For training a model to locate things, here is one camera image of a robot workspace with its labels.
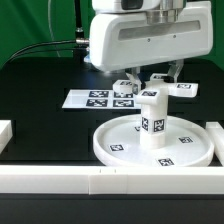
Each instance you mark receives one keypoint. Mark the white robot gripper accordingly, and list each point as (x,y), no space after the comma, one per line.
(175,29)

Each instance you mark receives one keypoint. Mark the white cross-shaped table base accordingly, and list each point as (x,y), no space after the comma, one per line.
(157,86)

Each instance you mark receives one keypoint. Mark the white round table top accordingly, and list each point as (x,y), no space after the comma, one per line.
(126,141)

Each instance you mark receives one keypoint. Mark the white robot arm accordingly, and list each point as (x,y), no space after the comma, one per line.
(134,33)

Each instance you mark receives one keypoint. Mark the black vertical pole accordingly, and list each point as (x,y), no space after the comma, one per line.
(79,32)

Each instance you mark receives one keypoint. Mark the white marker sheet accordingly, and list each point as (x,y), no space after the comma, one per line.
(99,99)

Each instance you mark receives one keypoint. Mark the white right fence block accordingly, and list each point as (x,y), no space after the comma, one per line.
(216,133)

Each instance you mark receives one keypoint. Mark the white fence block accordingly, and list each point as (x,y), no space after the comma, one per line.
(5,133)
(216,133)

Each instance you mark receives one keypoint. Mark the white left fence block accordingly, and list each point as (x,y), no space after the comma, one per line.
(5,133)

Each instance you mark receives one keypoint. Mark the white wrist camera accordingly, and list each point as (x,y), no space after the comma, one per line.
(122,6)

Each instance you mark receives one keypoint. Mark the white front fence rail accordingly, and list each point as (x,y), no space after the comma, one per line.
(110,180)

